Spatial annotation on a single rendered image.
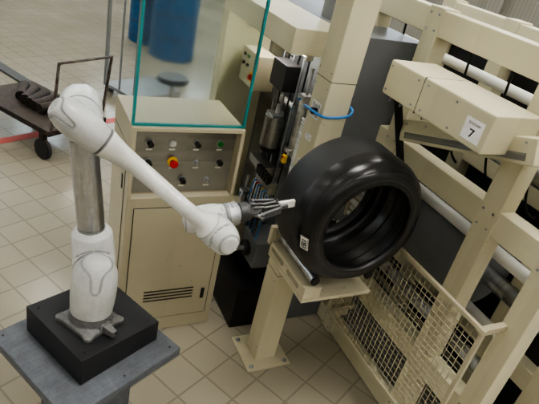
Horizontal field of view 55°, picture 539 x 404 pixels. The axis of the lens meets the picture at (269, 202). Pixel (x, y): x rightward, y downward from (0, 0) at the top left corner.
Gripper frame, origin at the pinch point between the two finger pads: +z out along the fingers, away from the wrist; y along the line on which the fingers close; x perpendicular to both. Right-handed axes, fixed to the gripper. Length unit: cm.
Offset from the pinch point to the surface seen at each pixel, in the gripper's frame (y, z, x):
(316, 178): -1.5, 10.8, -10.8
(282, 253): 16.8, 10.2, 40.3
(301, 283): -4.5, 9.5, 40.2
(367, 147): 2.1, 34.9, -19.3
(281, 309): 28, 20, 91
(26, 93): 326, -92, 73
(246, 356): 32, 3, 126
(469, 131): -26, 56, -37
